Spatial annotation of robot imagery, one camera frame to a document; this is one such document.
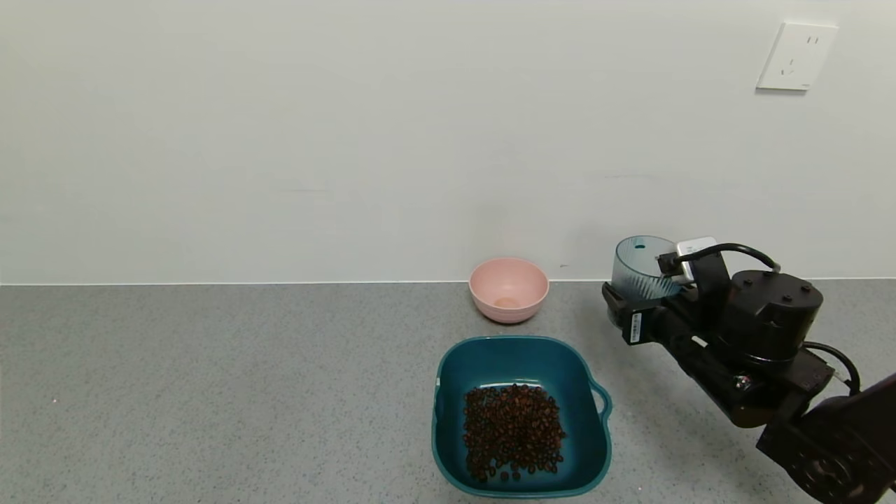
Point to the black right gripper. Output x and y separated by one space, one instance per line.
635 327

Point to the translucent ribbed blue-grey cup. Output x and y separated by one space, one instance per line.
640 269

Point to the pile of coffee beans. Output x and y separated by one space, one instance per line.
514 430

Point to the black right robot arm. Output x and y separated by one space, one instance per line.
770 315

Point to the pink bowl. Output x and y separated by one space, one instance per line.
521 280

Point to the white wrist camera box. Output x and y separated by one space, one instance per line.
694 248

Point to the white wall socket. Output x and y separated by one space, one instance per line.
796 57

